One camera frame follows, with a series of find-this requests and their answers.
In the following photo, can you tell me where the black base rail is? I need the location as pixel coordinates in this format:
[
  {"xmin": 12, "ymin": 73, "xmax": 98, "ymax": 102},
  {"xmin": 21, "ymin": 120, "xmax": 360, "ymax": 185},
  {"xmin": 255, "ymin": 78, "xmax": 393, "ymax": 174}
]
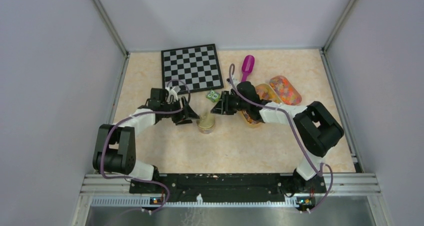
[{"xmin": 129, "ymin": 173, "xmax": 327, "ymax": 203}]

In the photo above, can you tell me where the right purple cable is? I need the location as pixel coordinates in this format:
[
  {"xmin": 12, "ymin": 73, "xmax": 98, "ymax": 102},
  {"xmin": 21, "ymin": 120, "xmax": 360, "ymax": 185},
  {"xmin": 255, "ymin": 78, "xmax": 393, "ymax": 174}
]
[{"xmin": 227, "ymin": 63, "xmax": 334, "ymax": 214}]

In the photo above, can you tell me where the tray with mixed colourful candies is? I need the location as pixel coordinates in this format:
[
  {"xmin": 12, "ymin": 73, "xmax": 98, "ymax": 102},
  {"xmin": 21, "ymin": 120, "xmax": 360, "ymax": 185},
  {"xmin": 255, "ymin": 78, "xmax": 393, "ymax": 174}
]
[{"xmin": 269, "ymin": 75, "xmax": 302, "ymax": 106}]

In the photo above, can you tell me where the magenta plastic scoop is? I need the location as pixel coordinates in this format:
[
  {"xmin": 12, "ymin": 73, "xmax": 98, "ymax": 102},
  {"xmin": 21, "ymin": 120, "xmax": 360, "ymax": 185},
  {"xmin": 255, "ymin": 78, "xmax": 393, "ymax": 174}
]
[{"xmin": 240, "ymin": 54, "xmax": 255, "ymax": 82}]

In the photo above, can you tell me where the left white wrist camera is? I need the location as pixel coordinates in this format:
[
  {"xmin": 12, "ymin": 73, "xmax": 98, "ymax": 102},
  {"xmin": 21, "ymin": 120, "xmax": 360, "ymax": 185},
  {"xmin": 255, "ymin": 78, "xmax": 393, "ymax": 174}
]
[{"xmin": 165, "ymin": 86, "xmax": 180, "ymax": 104}]

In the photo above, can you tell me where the white round lid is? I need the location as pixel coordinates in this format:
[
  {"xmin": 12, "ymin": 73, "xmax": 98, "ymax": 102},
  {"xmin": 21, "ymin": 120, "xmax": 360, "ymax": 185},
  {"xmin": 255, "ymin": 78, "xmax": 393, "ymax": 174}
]
[{"xmin": 197, "ymin": 112, "xmax": 216, "ymax": 123}]

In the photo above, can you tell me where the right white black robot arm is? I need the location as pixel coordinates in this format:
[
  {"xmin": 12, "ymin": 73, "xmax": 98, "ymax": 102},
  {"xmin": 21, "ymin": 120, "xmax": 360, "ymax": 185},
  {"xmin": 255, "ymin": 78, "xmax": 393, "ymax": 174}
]
[{"xmin": 210, "ymin": 81, "xmax": 345, "ymax": 192}]

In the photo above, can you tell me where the green owl toy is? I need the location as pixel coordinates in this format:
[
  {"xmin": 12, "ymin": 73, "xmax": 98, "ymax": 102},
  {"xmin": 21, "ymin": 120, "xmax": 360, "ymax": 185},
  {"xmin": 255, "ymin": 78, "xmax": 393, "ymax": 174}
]
[{"xmin": 206, "ymin": 89, "xmax": 221, "ymax": 103}]

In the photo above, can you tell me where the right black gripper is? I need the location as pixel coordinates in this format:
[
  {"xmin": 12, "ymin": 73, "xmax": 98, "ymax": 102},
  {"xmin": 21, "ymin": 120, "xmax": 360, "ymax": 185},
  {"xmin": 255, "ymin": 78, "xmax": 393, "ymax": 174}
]
[{"xmin": 211, "ymin": 90, "xmax": 250, "ymax": 115}]

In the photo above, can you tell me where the clear plastic cup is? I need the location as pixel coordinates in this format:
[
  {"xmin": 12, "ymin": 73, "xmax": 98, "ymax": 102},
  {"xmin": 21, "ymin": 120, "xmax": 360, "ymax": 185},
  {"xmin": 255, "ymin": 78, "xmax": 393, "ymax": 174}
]
[{"xmin": 196, "ymin": 119, "xmax": 215, "ymax": 134}]

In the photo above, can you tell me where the tray with orange wrapped candies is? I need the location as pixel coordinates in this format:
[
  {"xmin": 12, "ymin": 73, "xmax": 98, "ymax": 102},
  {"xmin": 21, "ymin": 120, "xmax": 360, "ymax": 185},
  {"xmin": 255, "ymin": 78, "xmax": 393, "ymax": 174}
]
[{"xmin": 239, "ymin": 110, "xmax": 263, "ymax": 128}]

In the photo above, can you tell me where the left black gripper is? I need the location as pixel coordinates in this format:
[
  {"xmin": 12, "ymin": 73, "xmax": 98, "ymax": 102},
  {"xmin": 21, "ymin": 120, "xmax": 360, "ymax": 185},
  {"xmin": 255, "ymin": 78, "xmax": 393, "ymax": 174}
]
[{"xmin": 161, "ymin": 96, "xmax": 200, "ymax": 125}]

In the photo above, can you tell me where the tray with yellow gummy candies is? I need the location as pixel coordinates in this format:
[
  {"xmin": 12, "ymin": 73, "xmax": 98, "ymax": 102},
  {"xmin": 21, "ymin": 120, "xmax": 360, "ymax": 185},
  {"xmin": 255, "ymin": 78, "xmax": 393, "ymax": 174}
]
[{"xmin": 255, "ymin": 83, "xmax": 282, "ymax": 104}]

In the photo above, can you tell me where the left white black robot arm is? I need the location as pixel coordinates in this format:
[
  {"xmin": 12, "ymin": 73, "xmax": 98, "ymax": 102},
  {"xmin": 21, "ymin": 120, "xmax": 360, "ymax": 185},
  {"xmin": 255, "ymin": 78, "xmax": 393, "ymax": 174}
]
[{"xmin": 92, "ymin": 87, "xmax": 200, "ymax": 193}]

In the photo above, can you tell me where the black white chessboard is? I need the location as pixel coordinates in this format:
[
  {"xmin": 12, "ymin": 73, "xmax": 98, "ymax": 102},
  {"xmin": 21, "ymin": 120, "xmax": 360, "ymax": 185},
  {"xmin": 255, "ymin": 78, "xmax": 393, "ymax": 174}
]
[{"xmin": 160, "ymin": 43, "xmax": 224, "ymax": 95}]

